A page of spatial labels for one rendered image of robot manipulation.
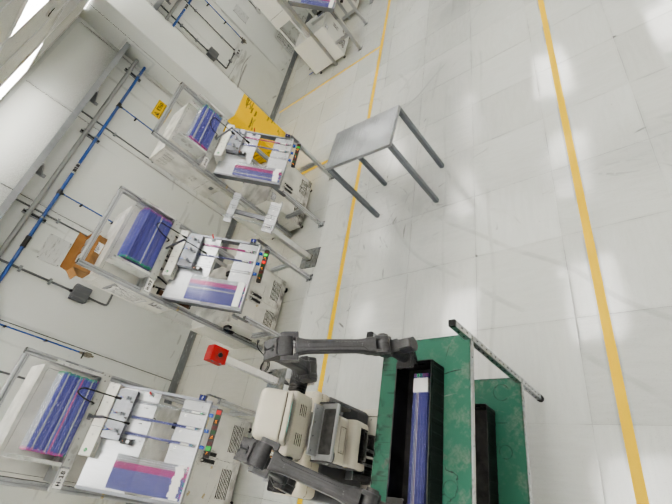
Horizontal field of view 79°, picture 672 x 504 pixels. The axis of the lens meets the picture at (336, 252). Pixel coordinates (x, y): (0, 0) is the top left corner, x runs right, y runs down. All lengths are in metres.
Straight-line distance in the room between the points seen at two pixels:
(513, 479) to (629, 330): 1.04
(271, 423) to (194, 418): 1.65
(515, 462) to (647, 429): 0.66
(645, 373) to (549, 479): 0.73
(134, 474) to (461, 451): 2.38
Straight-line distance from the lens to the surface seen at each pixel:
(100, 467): 3.58
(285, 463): 1.50
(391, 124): 3.51
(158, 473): 3.45
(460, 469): 1.78
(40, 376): 3.65
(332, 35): 7.45
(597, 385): 2.70
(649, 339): 2.75
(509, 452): 2.36
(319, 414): 2.08
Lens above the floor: 2.55
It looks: 37 degrees down
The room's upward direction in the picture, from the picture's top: 52 degrees counter-clockwise
